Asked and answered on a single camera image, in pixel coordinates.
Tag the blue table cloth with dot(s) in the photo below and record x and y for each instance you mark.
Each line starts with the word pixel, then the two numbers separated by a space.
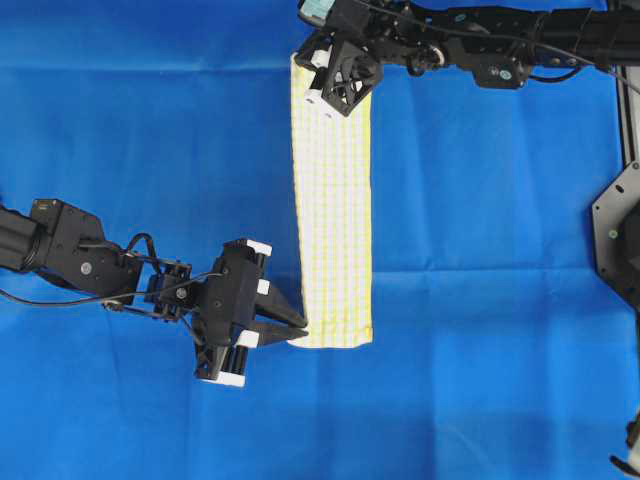
pixel 498 353

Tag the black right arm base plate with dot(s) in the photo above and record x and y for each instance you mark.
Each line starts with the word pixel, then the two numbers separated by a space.
pixel 615 219

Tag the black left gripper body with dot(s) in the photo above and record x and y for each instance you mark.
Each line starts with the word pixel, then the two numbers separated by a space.
pixel 225 308

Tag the yellow checked towel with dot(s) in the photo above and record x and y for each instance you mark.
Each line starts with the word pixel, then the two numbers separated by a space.
pixel 333 199

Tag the grey aluminium frame rail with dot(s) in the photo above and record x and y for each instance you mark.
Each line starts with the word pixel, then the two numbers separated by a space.
pixel 627 84

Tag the black clamp at corner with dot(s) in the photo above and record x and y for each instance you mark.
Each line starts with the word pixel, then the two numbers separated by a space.
pixel 630 465

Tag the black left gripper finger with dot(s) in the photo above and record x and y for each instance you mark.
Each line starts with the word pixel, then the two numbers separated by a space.
pixel 274 305
pixel 271 333

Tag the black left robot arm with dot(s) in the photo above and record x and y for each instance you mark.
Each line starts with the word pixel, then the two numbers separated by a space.
pixel 66 247

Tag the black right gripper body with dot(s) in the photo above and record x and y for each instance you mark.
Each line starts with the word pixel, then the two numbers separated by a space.
pixel 345 71

